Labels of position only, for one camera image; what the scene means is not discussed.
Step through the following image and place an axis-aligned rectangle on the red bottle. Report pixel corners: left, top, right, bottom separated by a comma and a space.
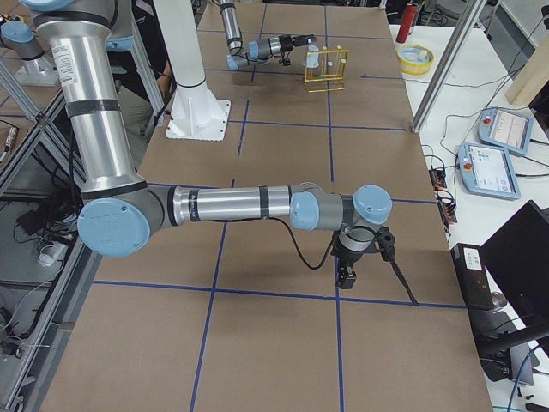
395, 2, 418, 44

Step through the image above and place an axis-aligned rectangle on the far teach pendant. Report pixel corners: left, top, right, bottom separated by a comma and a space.
478, 108, 533, 156

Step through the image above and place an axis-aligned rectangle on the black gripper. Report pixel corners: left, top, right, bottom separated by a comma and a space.
278, 34, 316, 52
331, 227, 378, 289

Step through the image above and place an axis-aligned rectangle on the near orange black adapter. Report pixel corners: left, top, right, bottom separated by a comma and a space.
437, 198, 457, 226

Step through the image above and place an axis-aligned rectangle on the orange black adapter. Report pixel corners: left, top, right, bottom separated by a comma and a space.
437, 198, 457, 226
428, 168, 447, 189

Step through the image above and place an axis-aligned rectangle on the near teach pendant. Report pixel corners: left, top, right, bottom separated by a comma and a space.
457, 142, 521, 200

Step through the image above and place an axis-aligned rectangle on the person in black shirt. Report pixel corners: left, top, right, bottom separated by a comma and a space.
105, 0, 177, 138

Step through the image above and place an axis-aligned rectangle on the light blue plastic cup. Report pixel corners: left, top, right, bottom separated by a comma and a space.
304, 45, 320, 70

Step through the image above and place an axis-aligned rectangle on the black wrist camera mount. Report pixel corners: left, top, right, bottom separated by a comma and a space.
375, 226, 395, 262

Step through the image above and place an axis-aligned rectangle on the white power strip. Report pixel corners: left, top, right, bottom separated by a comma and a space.
37, 241, 67, 267

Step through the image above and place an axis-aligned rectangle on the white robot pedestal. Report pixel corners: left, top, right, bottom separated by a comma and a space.
154, 0, 231, 142

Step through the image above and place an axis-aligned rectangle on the black computer monitor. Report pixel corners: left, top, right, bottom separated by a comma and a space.
480, 200, 548, 319

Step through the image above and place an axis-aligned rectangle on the teach pendant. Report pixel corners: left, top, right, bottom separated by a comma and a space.
478, 108, 533, 156
457, 142, 521, 200

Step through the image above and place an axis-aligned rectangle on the yellow tape roll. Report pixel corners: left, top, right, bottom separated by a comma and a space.
397, 45, 435, 76

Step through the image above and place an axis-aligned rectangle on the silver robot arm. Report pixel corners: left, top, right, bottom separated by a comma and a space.
1, 1, 316, 82
27, 1, 395, 289

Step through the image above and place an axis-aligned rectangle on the gold wire cup holder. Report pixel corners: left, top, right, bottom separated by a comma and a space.
303, 45, 348, 93

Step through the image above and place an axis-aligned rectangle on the black desktop computer box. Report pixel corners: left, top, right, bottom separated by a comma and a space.
451, 243, 494, 311

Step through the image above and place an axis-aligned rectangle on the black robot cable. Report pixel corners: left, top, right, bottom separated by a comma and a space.
268, 216, 419, 307

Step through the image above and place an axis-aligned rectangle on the wooden board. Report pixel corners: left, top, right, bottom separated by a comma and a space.
505, 37, 549, 106

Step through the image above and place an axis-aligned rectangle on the blue network cable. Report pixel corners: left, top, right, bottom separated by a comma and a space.
505, 345, 542, 412

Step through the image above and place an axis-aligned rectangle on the far orange black adapter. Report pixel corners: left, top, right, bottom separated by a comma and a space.
428, 168, 447, 189

